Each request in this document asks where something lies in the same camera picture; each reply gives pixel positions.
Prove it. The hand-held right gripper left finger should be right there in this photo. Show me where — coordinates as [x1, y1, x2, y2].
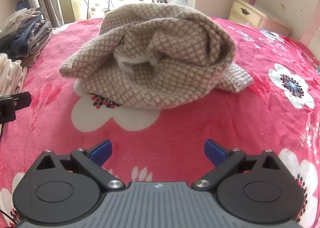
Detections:
[35, 139, 125, 191]

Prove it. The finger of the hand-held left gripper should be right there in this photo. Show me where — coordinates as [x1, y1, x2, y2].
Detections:
[11, 91, 32, 110]

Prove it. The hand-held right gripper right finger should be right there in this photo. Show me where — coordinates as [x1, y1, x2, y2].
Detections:
[191, 139, 283, 191]

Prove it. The beige houndstooth knit coat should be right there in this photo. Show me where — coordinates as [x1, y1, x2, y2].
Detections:
[59, 3, 254, 111]

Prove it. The stack of cream folded clothes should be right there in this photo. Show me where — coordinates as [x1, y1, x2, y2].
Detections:
[0, 53, 27, 97]

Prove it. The stack of dark folded clothes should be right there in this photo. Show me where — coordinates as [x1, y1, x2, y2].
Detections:
[0, 7, 53, 60]

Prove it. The pink floral blanket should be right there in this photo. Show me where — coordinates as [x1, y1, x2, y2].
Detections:
[0, 16, 320, 228]

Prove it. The cream nightstand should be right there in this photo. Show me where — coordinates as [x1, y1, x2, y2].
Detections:
[228, 0, 292, 37]

